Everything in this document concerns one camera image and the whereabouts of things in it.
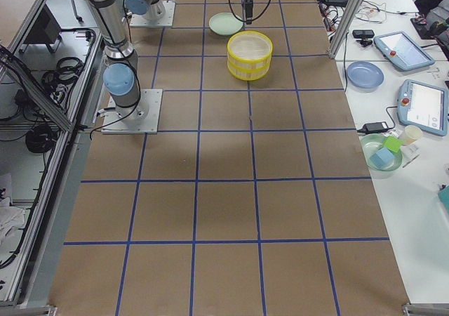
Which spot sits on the yellow steamer layer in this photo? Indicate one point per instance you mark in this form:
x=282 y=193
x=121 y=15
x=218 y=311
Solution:
x=249 y=48
x=246 y=74

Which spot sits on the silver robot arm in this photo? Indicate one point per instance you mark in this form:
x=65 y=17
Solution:
x=111 y=20

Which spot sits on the light green plate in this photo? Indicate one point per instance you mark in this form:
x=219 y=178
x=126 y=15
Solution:
x=224 y=24

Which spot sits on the black webcam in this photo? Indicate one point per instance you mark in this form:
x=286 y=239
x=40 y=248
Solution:
x=363 y=36

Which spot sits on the blue plate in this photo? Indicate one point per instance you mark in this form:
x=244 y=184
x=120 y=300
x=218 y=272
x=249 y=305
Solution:
x=365 y=74

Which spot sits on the far teach pendant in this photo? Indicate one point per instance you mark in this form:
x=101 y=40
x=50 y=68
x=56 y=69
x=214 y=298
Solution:
x=399 y=49

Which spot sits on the teach pendant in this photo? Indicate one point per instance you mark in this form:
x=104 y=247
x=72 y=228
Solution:
x=424 y=106
x=399 y=49

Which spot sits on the black power adapter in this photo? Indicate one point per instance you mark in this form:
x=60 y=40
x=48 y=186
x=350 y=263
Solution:
x=374 y=127

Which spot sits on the near teach pendant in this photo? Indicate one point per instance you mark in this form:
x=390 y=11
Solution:
x=424 y=106

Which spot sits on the green bowl with blocks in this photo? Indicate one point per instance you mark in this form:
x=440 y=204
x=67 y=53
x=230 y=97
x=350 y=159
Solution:
x=373 y=142

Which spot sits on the green foam cube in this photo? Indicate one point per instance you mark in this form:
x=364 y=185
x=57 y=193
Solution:
x=393 y=144

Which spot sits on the blue foam cube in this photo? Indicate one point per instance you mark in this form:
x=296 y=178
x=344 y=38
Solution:
x=382 y=158

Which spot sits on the paper cup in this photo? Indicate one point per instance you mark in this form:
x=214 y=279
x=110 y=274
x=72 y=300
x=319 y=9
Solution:
x=410 y=134

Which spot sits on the white crumpled cloth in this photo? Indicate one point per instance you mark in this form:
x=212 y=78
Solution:
x=12 y=217

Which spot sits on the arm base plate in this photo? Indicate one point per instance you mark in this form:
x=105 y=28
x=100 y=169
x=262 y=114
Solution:
x=143 y=119
x=157 y=15

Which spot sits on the aluminium frame post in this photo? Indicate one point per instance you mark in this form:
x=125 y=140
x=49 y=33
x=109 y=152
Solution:
x=343 y=28

